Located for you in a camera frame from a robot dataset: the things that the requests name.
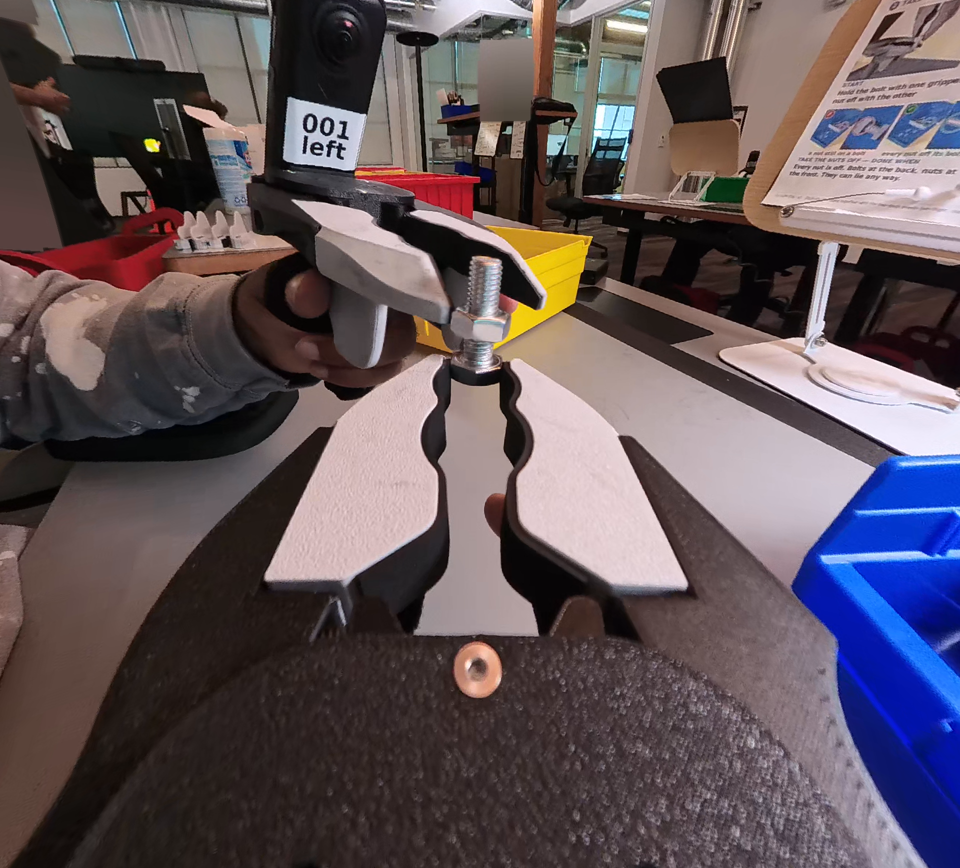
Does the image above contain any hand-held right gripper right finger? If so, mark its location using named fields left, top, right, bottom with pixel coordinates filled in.
left=498, top=360, right=689, bottom=614

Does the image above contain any steel hex nut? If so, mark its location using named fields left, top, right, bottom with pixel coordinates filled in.
left=450, top=309, right=513, bottom=344

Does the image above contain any red plastic bin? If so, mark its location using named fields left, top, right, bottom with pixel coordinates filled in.
left=354, top=166, right=481, bottom=220

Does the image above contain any small wooden board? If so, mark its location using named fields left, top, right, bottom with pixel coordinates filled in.
left=669, top=119, right=741, bottom=178

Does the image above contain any black panel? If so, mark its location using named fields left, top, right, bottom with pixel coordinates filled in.
left=656, top=56, right=734, bottom=125

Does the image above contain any red plastic basket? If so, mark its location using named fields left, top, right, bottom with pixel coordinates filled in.
left=0, top=208, right=181, bottom=292

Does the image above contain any wooden clipboard board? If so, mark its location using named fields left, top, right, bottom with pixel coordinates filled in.
left=742, top=0, right=960, bottom=262

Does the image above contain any steel hex bolt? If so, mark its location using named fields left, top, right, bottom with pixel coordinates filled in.
left=448, top=256, right=507, bottom=380

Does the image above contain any yellow plastic bin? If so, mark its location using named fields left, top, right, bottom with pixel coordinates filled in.
left=412, top=225, right=594, bottom=353

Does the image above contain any printed instruction sheet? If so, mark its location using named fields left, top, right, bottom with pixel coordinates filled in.
left=761, top=0, right=960, bottom=209

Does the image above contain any black office chair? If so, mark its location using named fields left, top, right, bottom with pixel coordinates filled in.
left=546, top=136, right=627, bottom=215

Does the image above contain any black monitor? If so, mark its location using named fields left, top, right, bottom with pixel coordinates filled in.
left=56, top=55, right=222, bottom=209

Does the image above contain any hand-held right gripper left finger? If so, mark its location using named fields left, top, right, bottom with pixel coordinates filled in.
left=264, top=354, right=451, bottom=618

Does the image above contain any person's spattered grey sweatshirt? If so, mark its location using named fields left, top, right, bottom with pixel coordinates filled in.
left=0, top=523, right=31, bottom=674

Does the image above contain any person's left forearm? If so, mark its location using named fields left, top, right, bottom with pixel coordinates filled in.
left=0, top=260, right=301, bottom=445

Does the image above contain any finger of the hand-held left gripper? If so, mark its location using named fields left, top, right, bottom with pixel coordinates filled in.
left=291, top=199, right=456, bottom=326
left=388, top=209, right=548, bottom=312

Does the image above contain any blue plastic bin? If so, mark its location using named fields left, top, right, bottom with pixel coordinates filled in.
left=792, top=454, right=960, bottom=868

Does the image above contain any brown office desk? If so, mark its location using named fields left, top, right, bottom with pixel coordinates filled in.
left=583, top=193, right=759, bottom=284

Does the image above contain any person's left hand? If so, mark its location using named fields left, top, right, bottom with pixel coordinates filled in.
left=234, top=260, right=418, bottom=389

